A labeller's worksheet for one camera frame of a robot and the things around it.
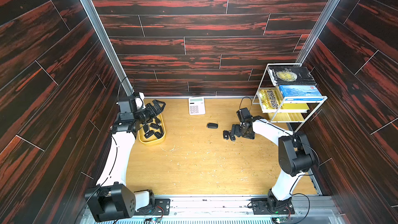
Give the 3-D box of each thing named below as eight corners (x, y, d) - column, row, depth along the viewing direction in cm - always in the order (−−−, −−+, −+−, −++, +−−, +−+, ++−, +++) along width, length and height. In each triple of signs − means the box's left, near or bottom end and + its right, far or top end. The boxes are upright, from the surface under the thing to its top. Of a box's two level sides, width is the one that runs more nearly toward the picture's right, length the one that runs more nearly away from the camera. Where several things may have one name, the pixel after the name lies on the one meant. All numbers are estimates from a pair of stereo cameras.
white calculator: (188, 115, 112) (188, 112, 110) (189, 99, 122) (189, 97, 120) (205, 115, 112) (205, 112, 109) (204, 99, 122) (204, 97, 120)
